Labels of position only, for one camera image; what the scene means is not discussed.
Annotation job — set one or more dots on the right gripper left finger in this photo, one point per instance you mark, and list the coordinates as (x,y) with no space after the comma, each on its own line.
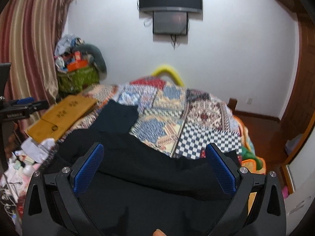
(52,206)

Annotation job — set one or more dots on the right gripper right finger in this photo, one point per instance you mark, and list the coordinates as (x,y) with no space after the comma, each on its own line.
(257,203)

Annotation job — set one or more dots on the black pants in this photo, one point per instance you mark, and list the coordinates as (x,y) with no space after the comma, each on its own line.
(137,190)

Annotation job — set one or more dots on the bamboo lap desk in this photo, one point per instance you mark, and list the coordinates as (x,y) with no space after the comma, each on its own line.
(60,118)

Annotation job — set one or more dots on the white crumpled cloth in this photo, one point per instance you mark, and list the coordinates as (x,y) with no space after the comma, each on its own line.
(38,151)

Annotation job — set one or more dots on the green storage basket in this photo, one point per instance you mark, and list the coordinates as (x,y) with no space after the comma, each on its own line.
(76,81)

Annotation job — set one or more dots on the orange box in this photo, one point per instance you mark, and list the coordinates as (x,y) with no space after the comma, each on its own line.
(77,65)

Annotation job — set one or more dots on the striped red gold curtain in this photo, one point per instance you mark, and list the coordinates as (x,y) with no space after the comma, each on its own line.
(30,30)

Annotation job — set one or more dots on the wooden wardrobe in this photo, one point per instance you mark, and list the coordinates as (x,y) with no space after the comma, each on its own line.
(300,107)

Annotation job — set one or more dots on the grey plush toy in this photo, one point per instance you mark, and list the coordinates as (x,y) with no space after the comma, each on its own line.
(93,54)

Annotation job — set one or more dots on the folded dark teal pants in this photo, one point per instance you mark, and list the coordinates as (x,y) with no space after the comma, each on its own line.
(116,118)

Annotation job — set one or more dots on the patchwork patterned bedspread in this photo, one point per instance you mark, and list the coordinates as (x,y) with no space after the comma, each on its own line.
(176,120)

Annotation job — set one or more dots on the yellow bed rail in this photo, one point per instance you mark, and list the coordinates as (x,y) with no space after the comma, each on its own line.
(168,70)

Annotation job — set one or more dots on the small wall monitor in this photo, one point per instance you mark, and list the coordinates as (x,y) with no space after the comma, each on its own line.
(170,23)

